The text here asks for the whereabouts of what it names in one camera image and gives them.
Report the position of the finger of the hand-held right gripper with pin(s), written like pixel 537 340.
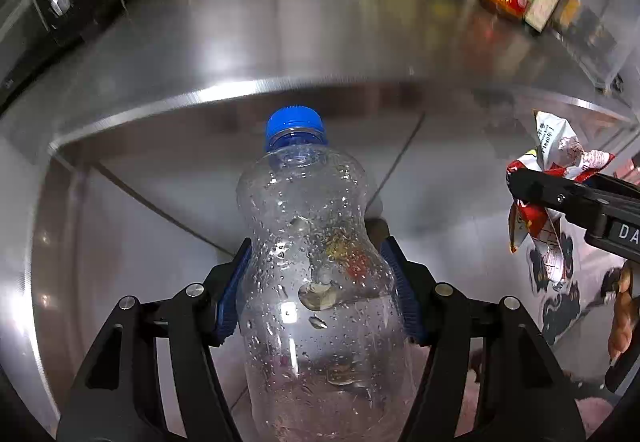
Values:
pixel 550 192

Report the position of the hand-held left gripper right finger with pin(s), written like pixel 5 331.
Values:
pixel 407 307

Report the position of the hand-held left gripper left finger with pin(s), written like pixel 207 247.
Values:
pixel 227 312

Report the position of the red white snack wrapper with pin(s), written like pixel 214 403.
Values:
pixel 550 142

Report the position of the clear plastic bottle blue cap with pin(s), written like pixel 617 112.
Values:
pixel 310 202

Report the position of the person's right hand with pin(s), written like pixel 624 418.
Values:
pixel 622 317

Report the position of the stainless steel sink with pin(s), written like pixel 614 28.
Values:
pixel 150 202

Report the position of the clear splash guard panel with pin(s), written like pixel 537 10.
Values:
pixel 605 12

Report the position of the black toaster oven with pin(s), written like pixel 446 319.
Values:
pixel 30 22

